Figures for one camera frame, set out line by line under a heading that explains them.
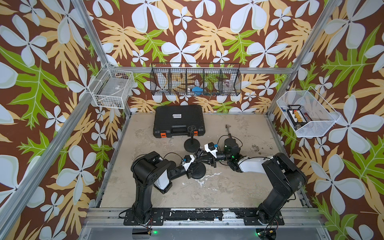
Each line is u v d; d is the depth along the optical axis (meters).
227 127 1.11
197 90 0.95
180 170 0.76
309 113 0.82
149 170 0.51
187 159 0.74
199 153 0.76
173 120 1.08
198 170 0.88
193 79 0.98
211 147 0.70
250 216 0.75
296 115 0.83
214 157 0.75
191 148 0.98
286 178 0.46
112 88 0.85
